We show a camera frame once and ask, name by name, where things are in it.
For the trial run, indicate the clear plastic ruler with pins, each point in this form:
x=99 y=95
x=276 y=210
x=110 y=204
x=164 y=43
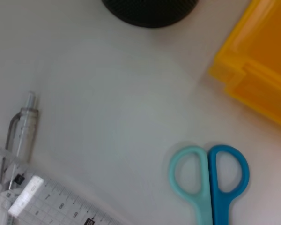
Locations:
x=68 y=204

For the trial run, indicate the black mesh pen holder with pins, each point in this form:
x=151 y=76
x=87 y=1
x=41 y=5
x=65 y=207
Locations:
x=150 y=11

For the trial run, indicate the blue teal scissors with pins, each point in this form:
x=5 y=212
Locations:
x=220 y=201

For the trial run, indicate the yellow plastic bin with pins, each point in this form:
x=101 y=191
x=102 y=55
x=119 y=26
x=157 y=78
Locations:
x=264 y=58

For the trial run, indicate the white grey ballpoint pen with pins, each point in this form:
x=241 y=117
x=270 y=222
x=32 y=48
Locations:
x=25 y=131

